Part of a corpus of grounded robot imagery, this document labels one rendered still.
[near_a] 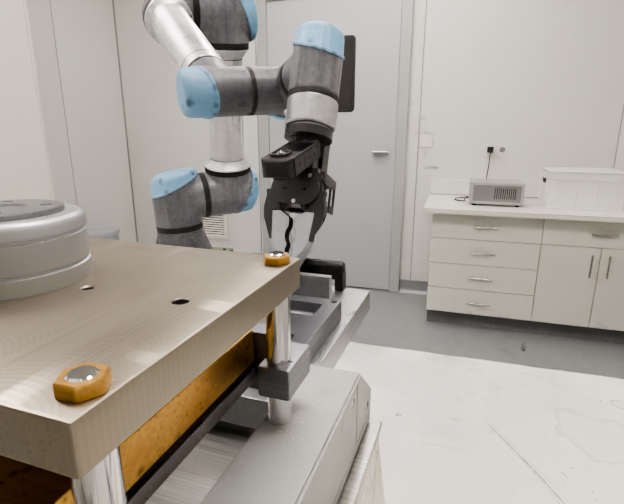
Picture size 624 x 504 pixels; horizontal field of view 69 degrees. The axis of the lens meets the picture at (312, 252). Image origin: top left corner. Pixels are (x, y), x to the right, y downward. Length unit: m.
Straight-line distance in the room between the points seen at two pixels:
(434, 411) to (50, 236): 0.66
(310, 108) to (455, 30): 2.75
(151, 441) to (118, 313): 0.06
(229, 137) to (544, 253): 2.11
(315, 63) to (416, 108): 2.66
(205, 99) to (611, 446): 0.77
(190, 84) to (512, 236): 2.34
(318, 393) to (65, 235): 0.20
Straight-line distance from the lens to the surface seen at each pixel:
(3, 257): 0.26
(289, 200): 0.64
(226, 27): 1.10
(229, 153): 1.17
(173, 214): 1.17
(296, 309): 0.54
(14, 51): 3.03
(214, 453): 0.42
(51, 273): 0.27
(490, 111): 3.33
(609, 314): 3.05
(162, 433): 0.25
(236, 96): 0.74
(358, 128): 3.37
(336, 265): 0.63
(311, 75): 0.69
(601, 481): 0.76
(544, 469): 0.74
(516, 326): 3.07
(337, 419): 0.33
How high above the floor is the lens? 1.19
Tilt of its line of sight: 15 degrees down
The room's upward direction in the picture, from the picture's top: straight up
